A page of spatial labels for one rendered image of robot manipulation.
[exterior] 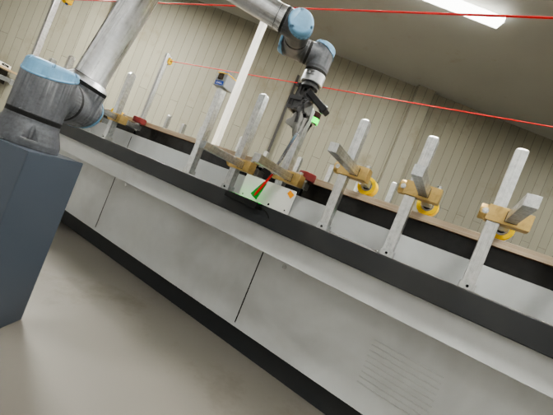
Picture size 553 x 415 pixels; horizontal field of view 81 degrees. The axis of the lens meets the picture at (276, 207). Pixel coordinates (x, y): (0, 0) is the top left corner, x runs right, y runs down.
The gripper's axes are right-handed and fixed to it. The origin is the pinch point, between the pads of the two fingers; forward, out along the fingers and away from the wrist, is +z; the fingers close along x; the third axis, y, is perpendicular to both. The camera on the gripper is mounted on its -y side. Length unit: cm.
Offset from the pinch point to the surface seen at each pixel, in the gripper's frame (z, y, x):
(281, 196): 24.9, -1.5, -5.3
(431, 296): 37, -65, -4
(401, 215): 16, -47, -6
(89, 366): 101, 18, 36
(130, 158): 36, 94, -4
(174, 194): 43, 57, -8
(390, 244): 27, -48, -6
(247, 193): 28.9, 14.6, -5.3
